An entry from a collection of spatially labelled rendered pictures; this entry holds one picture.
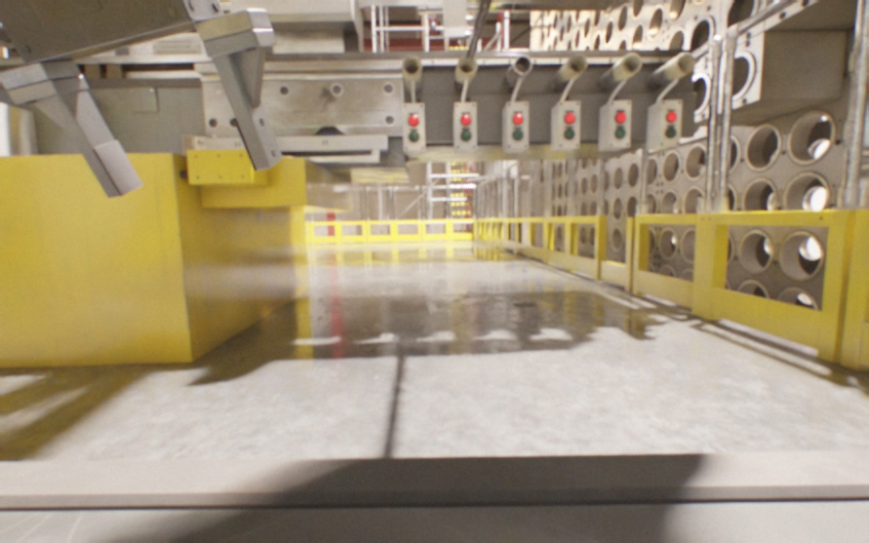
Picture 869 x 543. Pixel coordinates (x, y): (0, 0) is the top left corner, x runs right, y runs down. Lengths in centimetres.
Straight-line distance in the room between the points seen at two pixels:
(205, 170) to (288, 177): 22
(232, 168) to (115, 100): 76
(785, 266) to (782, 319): 126
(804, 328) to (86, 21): 157
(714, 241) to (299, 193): 144
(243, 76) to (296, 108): 131
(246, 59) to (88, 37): 10
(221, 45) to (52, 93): 14
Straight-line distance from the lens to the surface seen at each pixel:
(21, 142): 208
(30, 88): 45
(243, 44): 35
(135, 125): 193
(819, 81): 266
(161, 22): 36
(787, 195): 285
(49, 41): 41
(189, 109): 184
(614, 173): 455
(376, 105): 162
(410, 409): 92
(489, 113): 159
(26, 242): 161
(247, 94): 36
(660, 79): 174
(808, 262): 363
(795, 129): 287
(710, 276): 185
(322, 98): 165
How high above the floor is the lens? 39
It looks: 7 degrees down
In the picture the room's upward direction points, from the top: 1 degrees counter-clockwise
